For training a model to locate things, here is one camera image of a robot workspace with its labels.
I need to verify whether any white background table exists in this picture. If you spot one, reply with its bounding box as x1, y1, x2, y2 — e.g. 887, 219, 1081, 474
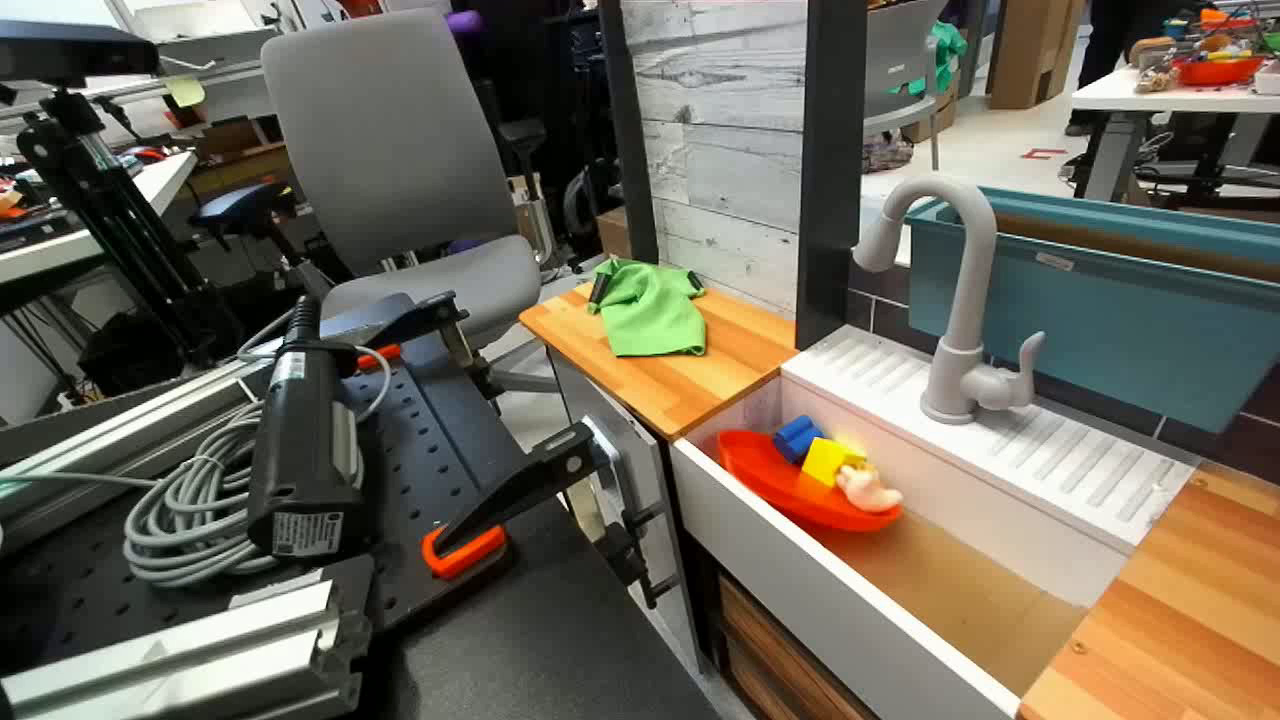
1073, 69, 1280, 201

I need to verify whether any grey office chair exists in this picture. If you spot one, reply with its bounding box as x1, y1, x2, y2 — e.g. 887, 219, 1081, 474
262, 14, 540, 347

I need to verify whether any white sink basin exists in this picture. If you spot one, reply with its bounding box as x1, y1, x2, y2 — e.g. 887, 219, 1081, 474
672, 329, 1196, 720

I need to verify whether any yellow toy block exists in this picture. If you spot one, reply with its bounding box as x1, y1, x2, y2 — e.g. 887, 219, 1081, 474
802, 437, 870, 487

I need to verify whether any black camera on mount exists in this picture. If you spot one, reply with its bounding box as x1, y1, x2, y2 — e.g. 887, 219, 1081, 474
247, 298, 363, 560

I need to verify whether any black vertical post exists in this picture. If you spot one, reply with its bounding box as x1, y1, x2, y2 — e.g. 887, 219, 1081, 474
795, 0, 870, 347

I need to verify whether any coiled grey cable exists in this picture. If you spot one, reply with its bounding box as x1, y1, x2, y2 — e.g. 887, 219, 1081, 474
121, 342, 396, 592

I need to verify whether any teal storage bin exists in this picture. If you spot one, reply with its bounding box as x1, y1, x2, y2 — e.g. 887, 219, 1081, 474
905, 186, 1280, 437

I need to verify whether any red bowl of toys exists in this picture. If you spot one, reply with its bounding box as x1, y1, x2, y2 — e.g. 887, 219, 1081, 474
1178, 55, 1260, 88

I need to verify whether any green towel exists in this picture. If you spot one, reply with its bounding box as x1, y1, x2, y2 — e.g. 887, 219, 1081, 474
588, 262, 709, 360

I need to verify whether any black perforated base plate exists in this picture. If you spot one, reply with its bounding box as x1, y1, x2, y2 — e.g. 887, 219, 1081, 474
0, 342, 523, 674

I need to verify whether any aluminium extrusion bar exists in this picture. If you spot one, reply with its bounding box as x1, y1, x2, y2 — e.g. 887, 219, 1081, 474
0, 574, 368, 720

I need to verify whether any blue toy block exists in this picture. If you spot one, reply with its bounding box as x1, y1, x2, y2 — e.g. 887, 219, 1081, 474
774, 415, 824, 463

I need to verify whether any black orange clamp front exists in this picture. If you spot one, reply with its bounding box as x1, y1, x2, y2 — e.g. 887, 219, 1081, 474
421, 425, 598, 579

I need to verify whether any black orange clamp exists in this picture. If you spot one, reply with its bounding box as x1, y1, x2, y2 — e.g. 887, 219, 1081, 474
315, 294, 466, 378
421, 425, 598, 579

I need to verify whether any grey sink faucet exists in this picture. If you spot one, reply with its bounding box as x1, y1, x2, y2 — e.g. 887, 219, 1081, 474
853, 176, 1044, 425

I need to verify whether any black orange clamp rear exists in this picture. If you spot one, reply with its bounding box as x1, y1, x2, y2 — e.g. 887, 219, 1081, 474
315, 294, 466, 378

